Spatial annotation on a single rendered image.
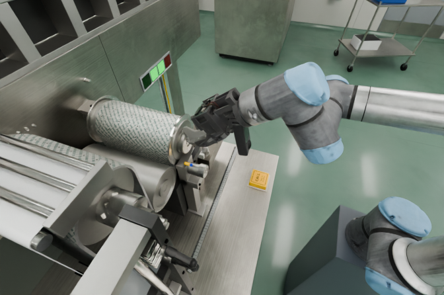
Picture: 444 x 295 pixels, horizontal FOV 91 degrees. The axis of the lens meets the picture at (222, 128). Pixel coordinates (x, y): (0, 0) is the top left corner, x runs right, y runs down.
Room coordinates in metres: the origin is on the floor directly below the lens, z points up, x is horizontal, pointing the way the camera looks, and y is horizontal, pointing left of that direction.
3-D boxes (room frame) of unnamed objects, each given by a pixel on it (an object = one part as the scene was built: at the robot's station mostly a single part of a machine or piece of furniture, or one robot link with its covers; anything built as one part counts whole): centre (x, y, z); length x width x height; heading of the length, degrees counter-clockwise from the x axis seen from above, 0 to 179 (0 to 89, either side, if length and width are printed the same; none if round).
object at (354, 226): (0.26, -0.51, 0.95); 0.15 x 0.15 x 0.10
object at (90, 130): (0.50, 0.36, 1.25); 0.15 x 0.01 x 0.15; 161
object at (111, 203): (0.17, 0.18, 1.33); 0.06 x 0.06 x 0.06; 71
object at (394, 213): (0.25, -0.51, 1.07); 0.13 x 0.12 x 0.14; 150
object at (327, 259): (0.26, -0.51, 0.45); 0.20 x 0.20 x 0.90; 66
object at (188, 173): (0.37, 0.09, 1.05); 0.06 x 0.05 x 0.31; 71
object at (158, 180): (0.34, 0.27, 1.17); 0.26 x 0.12 x 0.12; 71
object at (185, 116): (0.41, 0.11, 1.25); 0.15 x 0.01 x 0.15; 161
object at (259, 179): (0.49, -0.16, 0.91); 0.07 x 0.07 x 0.02; 71
